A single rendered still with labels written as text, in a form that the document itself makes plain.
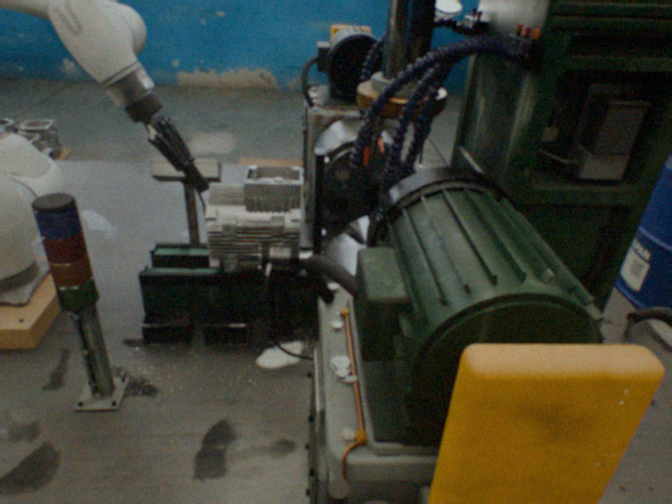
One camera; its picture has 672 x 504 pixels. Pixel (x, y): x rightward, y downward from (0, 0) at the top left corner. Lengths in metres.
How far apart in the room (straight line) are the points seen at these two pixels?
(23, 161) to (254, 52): 5.37
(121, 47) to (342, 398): 0.82
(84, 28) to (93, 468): 0.78
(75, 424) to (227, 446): 0.28
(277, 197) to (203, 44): 5.68
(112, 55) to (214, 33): 5.57
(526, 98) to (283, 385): 0.71
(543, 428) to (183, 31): 6.51
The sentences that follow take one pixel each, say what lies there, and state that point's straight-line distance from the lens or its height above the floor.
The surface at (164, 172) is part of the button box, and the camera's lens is 1.38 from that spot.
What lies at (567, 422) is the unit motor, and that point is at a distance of 0.40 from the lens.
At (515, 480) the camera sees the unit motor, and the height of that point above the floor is 1.24.
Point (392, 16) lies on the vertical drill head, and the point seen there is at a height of 1.47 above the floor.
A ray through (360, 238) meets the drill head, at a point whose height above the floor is 1.15.
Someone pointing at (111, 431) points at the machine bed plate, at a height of 0.80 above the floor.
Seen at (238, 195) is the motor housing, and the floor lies 1.11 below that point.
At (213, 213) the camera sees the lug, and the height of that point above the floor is 1.08.
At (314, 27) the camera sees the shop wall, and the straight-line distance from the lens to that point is 6.58.
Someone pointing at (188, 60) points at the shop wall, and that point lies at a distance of 6.77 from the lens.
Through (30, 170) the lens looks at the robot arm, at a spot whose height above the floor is 1.07.
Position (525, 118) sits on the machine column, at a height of 1.33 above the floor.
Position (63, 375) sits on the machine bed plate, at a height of 0.80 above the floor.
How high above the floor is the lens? 1.57
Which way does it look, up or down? 31 degrees down
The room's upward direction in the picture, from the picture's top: 3 degrees clockwise
